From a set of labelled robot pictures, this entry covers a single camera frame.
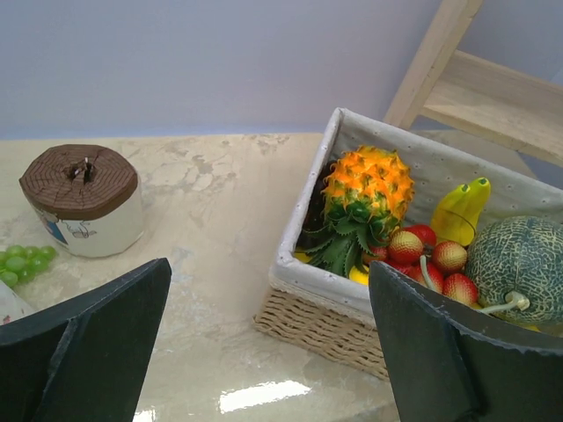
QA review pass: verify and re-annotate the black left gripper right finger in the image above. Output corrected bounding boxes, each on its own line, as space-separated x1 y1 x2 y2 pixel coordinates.
369 261 562 422

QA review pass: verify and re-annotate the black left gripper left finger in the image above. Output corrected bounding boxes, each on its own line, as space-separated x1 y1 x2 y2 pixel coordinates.
1 258 172 422

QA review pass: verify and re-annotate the brown-topped paper roll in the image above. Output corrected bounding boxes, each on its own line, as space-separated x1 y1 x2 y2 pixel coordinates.
18 144 144 258

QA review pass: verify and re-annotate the wooden shelf unit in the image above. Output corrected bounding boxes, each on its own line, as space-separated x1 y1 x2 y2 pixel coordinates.
384 1 562 164

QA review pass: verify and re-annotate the floral paper roll back left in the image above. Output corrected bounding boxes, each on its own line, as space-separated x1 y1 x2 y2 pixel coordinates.
0 281 36 325

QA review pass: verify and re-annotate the red toy strawberry cluster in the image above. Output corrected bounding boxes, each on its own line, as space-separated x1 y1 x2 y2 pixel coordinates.
362 222 479 309

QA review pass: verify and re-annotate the green grape bunch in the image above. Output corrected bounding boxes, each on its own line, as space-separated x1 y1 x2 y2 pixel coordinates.
1 244 57 288

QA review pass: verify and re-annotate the green netted toy melon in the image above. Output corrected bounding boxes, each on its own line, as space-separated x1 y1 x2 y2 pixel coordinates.
464 215 562 325

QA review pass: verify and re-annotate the wicker basket with liner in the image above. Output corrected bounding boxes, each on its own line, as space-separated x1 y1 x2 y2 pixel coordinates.
253 106 563 382

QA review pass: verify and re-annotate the yellow toy banana bunch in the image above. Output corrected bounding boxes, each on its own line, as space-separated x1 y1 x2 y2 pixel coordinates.
430 177 491 246

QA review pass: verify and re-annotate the orange toy pineapple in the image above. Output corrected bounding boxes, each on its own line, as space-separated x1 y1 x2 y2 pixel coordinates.
300 145 414 277

